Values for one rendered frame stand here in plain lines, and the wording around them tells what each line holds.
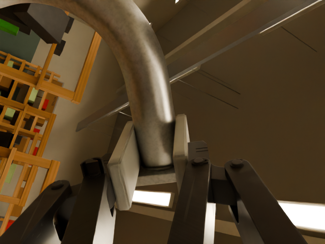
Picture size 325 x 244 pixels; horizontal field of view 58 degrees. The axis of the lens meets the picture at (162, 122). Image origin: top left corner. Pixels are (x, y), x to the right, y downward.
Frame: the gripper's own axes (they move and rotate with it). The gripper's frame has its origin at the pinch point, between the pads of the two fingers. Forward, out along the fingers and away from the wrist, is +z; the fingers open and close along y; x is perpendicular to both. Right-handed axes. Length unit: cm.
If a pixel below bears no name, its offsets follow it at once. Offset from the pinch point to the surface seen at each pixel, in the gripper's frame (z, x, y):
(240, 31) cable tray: 330, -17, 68
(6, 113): 765, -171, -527
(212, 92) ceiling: 566, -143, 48
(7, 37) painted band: 938, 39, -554
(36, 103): 880, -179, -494
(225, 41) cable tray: 346, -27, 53
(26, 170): 528, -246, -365
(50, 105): 900, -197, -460
